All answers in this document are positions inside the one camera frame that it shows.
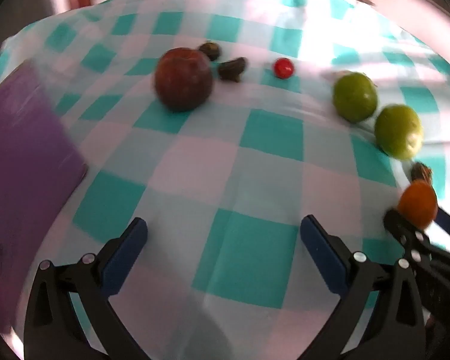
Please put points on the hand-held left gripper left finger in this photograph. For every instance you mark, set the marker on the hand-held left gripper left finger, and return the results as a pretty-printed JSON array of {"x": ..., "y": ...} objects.
[{"x": 125, "y": 255}]

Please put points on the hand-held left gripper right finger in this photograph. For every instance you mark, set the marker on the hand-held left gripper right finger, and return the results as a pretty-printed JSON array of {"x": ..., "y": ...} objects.
[{"x": 322, "y": 255}]

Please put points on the small orange tangerine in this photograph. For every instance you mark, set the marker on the small orange tangerine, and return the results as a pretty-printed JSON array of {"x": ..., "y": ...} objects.
[{"x": 418, "y": 204}]

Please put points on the small dark brown fruit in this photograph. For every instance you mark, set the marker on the small dark brown fruit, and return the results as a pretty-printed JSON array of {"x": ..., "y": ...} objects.
[
  {"x": 210, "y": 50},
  {"x": 232, "y": 69},
  {"x": 422, "y": 172}
]

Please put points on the purple plastic storage box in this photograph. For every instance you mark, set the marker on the purple plastic storage box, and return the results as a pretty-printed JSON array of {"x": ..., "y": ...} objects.
[{"x": 22, "y": 157}]

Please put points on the dark red apple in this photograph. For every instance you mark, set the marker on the dark red apple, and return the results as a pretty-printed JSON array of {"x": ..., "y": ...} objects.
[{"x": 183, "y": 79}]

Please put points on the teal white checked tablecloth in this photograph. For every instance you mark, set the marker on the teal white checked tablecloth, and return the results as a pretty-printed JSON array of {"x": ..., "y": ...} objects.
[{"x": 270, "y": 135}]

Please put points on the red cherry tomato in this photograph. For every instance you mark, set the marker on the red cherry tomato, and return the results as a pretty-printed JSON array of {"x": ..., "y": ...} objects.
[{"x": 283, "y": 68}]

